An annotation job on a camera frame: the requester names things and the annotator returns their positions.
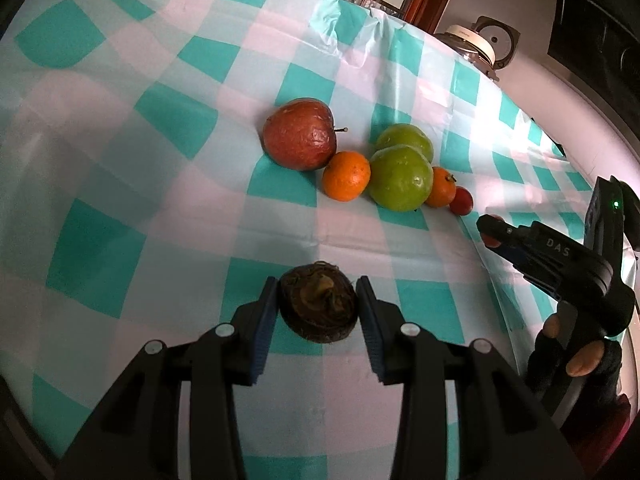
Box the white rice cooker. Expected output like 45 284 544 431
434 24 497 68

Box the teal white checked tablecloth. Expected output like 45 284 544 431
0 0 598 480

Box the red apple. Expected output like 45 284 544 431
262 98 349 172

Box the person's right hand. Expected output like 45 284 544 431
522 310 626 413

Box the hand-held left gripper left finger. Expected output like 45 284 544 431
55 276 278 480

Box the red cherry tomato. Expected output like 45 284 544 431
483 214 505 250
449 186 474 216

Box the grey square speaker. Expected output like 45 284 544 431
472 16 522 70

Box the green apple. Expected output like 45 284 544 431
375 123 435 162
369 145 434 212

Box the black appliance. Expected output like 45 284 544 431
546 0 640 128

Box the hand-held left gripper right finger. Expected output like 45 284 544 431
355 276 586 480

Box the orange tangerine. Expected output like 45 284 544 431
322 151 372 203
424 166 458 208

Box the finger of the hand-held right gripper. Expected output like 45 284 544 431
476 214 615 286
495 246 573 307

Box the red clothing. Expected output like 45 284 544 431
562 392 632 463

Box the dark brown water chestnut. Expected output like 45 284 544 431
278 261 360 345

